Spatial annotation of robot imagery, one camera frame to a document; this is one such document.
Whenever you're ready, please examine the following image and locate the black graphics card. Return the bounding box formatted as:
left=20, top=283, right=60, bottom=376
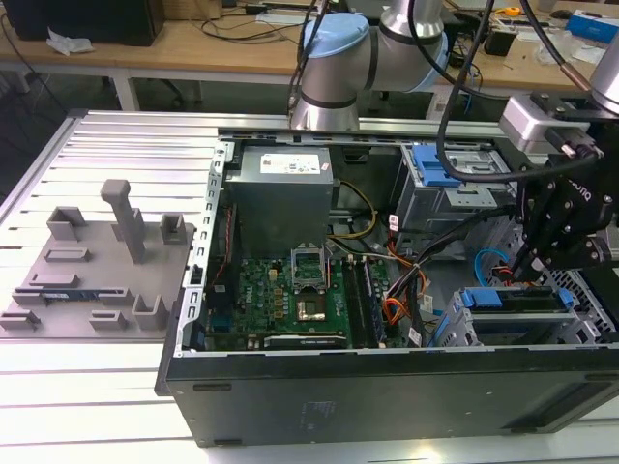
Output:
left=263, top=333, right=349, bottom=350

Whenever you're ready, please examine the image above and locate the black sleeved data wire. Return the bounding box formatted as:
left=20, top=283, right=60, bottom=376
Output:
left=418, top=205, right=521, bottom=267

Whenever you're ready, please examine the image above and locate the black wire bundle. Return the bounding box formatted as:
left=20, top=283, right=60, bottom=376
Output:
left=386, top=263, right=429, bottom=347

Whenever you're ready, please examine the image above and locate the black hose copper end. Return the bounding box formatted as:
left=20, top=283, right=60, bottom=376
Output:
left=519, top=0, right=595, bottom=92

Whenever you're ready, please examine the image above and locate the hard disk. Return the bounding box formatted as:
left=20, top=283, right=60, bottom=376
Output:
left=458, top=285, right=579, bottom=345

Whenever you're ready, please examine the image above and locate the wooden desk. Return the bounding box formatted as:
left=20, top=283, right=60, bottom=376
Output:
left=0, top=0, right=619, bottom=115

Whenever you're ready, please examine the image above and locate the blue drive cage latch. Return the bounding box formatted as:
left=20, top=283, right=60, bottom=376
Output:
left=413, top=144, right=460, bottom=188

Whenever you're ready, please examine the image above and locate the blue cardboard box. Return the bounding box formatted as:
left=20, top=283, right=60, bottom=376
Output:
left=565, top=9, right=613, bottom=43

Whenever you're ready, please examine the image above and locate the yellow black wire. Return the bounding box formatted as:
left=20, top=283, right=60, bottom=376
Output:
left=331, top=178, right=378, bottom=241

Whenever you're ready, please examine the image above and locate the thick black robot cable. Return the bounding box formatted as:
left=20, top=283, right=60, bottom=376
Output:
left=432, top=0, right=533, bottom=188

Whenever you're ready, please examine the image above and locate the grey power supply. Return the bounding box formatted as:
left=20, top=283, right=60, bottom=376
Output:
left=224, top=144, right=335, bottom=247

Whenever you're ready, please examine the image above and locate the crumpled white paper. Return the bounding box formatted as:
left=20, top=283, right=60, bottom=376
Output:
left=45, top=26, right=96, bottom=55

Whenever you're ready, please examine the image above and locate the metal disk bay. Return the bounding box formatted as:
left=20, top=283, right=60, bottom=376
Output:
left=437, top=268, right=619, bottom=349

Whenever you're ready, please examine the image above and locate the clear plastic bag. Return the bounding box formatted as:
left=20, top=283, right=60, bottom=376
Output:
left=534, top=33, right=589, bottom=67

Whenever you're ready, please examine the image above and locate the grey parts rack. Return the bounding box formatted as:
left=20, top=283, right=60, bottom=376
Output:
left=0, top=178, right=197, bottom=339

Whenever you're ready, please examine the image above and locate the green RAM stick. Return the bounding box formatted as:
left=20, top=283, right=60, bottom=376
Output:
left=41, top=289, right=105, bottom=300

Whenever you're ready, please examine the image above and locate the CPU socket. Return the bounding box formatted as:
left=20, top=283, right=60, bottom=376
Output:
left=295, top=298, right=328, bottom=323

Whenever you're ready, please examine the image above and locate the blue disk data wire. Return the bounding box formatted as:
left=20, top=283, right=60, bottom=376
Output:
left=472, top=246, right=510, bottom=291

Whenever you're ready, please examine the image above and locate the small black box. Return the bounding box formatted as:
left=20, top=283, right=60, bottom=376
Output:
left=483, top=23, right=516, bottom=57

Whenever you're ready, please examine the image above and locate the large black box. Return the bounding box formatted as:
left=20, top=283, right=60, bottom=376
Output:
left=4, top=0, right=165, bottom=47

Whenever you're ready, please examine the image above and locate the thin orange wire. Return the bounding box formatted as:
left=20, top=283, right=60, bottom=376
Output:
left=386, top=250, right=432, bottom=294

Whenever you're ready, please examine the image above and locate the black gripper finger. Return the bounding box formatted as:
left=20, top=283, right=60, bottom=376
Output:
left=512, top=176, right=575, bottom=284
left=529, top=231, right=605, bottom=275

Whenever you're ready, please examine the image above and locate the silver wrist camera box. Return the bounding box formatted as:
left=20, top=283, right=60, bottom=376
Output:
left=497, top=94, right=591, bottom=154

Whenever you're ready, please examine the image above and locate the metal socket cover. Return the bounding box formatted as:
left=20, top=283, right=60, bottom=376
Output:
left=288, top=246, right=326, bottom=292

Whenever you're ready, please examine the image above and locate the green motherboard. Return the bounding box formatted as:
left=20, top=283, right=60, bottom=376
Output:
left=205, top=255, right=402, bottom=350

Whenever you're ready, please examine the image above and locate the black PC case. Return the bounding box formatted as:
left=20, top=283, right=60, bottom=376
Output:
left=154, top=126, right=619, bottom=449

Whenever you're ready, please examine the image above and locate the metal optical drive cage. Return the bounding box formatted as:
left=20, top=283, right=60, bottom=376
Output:
left=394, top=142, right=526, bottom=233

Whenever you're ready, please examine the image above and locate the red orange yellow power wire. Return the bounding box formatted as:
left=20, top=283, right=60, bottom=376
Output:
left=383, top=263, right=515, bottom=335

